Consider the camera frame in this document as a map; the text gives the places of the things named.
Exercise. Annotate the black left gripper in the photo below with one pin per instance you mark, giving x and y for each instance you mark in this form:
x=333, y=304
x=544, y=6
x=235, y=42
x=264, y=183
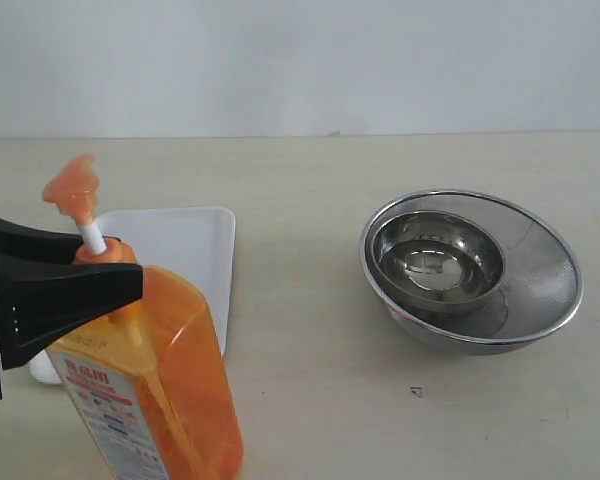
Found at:
x=43, y=296

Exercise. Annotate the orange pump soap bottle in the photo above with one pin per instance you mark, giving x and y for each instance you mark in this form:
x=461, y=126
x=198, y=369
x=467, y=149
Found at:
x=150, y=385

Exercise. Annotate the small stainless steel bowl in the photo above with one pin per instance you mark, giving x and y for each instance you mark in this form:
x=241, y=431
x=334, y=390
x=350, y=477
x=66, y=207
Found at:
x=436, y=261

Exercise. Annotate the steel mesh colander bowl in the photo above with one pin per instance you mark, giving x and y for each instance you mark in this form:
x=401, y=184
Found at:
x=540, y=293

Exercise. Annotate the white rectangular plastic tray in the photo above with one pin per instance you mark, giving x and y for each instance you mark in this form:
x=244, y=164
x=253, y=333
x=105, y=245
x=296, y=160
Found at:
x=196, y=243

